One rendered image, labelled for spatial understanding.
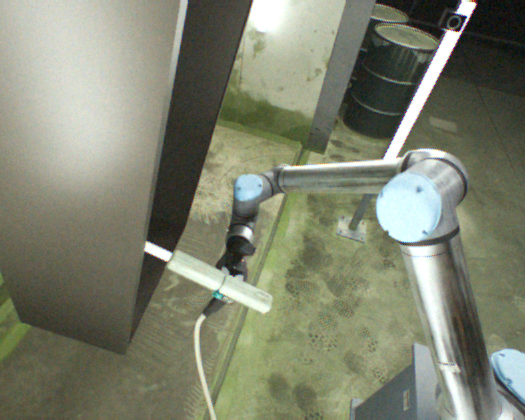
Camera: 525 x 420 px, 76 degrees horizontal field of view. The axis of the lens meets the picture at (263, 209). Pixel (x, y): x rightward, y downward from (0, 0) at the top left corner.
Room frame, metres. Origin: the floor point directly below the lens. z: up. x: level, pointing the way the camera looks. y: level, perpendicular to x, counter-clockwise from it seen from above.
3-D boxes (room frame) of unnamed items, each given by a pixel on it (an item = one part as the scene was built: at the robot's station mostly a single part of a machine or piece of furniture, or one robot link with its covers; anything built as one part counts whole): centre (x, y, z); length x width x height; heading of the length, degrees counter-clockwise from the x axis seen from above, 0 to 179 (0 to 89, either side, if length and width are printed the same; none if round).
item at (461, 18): (1.64, -0.61, 1.35); 0.09 x 0.07 x 0.07; 83
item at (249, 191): (0.81, 0.06, 0.92); 0.12 x 0.09 x 0.12; 141
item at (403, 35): (3.19, -0.88, 0.86); 0.54 x 0.54 x 0.01
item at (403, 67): (3.19, -0.88, 0.44); 0.59 x 0.58 x 0.89; 7
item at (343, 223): (1.67, -0.63, 0.01); 0.20 x 0.20 x 0.01; 83
